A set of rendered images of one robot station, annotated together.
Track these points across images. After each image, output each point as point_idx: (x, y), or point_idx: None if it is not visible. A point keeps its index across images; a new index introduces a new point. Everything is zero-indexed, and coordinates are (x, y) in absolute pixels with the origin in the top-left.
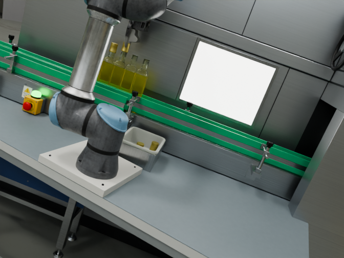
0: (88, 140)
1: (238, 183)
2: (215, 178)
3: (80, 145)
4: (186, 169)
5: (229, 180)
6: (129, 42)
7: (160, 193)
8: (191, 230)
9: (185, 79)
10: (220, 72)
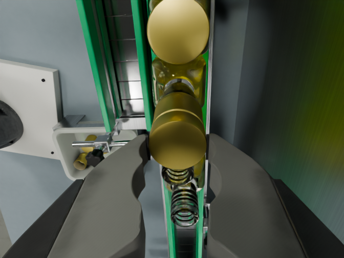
0: None
1: (166, 237)
2: (151, 218)
3: (22, 76)
4: (141, 192)
5: (163, 230)
6: (209, 159)
7: (49, 180)
8: (20, 207)
9: None
10: None
